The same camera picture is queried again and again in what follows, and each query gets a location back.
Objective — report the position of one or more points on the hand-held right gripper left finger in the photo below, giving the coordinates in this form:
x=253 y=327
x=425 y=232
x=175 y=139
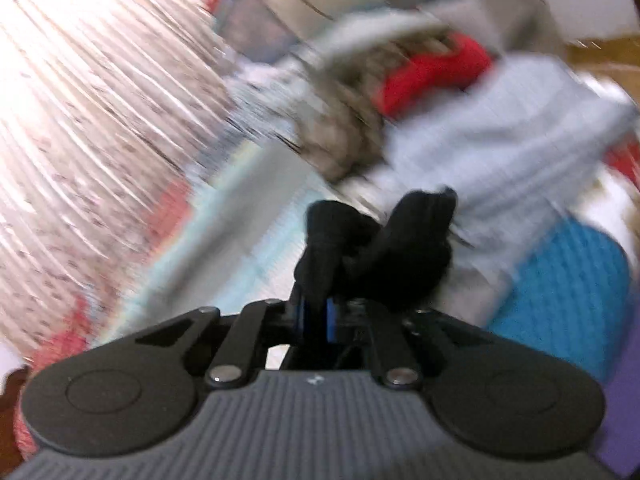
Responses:
x=300 y=316

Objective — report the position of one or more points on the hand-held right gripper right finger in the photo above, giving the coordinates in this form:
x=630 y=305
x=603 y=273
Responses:
x=330 y=316

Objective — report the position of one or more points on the black pants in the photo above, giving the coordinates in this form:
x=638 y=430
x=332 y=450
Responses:
x=395 y=250

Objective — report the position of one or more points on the red and teal patchwork quilt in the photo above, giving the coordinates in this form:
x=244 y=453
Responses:
x=240 y=260

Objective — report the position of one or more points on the brown grey cloth pile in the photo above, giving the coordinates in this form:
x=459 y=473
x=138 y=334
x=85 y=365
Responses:
x=345 y=125

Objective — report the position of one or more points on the beige white teal printed blanket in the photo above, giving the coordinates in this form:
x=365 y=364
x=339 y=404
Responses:
x=565 y=300

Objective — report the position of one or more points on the light grey garment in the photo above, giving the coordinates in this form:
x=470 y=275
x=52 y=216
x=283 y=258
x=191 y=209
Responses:
x=505 y=145

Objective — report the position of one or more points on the red cloth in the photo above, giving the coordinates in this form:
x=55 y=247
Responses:
x=430 y=77

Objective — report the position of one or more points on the floral pleated curtain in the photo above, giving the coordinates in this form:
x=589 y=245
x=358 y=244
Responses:
x=90 y=125

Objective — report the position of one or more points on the purple cloth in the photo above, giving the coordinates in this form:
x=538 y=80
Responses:
x=624 y=410

